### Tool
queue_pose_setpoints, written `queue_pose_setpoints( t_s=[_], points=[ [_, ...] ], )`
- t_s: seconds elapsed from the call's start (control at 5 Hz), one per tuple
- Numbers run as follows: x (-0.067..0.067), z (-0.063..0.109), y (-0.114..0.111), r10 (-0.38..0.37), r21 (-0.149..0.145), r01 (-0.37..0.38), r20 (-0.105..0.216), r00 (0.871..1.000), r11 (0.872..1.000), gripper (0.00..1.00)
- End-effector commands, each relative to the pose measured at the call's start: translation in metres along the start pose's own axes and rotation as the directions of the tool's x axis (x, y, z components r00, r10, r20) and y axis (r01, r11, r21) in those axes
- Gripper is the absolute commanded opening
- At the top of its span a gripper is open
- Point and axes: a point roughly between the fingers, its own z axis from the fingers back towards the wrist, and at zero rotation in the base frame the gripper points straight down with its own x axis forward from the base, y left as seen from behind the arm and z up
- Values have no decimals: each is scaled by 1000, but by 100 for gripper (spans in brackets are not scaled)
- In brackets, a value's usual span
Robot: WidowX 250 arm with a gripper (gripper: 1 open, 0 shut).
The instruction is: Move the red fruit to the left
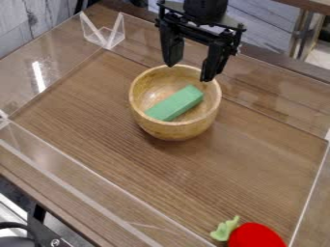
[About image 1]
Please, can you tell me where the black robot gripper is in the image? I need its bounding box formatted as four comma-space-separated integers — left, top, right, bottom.
156, 0, 245, 82

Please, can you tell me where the red plush strawberry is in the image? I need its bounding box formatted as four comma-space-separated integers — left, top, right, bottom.
209, 215, 287, 247

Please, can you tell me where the wooden bowl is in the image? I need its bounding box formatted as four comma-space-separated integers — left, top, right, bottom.
128, 65, 221, 141

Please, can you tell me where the green rectangular block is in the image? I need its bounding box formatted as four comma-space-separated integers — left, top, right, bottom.
144, 85, 203, 122

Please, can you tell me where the metal table leg background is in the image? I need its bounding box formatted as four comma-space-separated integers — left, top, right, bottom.
288, 10, 325, 61

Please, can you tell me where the black table clamp stand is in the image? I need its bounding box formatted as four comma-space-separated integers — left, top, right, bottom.
26, 204, 73, 247

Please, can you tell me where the clear acrylic corner bracket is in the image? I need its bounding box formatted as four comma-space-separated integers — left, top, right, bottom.
78, 12, 125, 50

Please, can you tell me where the black cable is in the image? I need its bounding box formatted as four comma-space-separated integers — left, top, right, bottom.
0, 221, 35, 247

